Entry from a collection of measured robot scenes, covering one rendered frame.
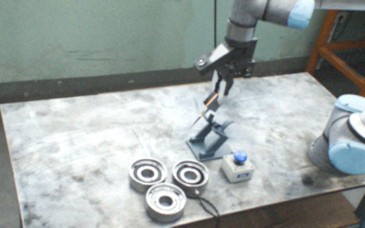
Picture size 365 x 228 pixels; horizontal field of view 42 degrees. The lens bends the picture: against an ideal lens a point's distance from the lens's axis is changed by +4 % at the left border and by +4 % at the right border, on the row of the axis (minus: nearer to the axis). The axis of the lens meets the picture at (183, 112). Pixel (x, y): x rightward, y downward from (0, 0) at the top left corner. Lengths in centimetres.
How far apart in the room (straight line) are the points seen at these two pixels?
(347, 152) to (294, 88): 62
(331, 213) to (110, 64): 172
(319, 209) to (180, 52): 167
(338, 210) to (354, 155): 52
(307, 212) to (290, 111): 36
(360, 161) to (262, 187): 27
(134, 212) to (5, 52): 175
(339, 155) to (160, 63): 195
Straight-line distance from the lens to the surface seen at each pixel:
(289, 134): 164
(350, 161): 135
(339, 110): 146
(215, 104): 134
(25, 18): 273
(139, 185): 127
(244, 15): 119
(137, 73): 308
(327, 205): 182
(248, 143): 154
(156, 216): 122
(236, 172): 136
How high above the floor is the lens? 174
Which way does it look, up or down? 36 degrees down
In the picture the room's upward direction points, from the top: 11 degrees clockwise
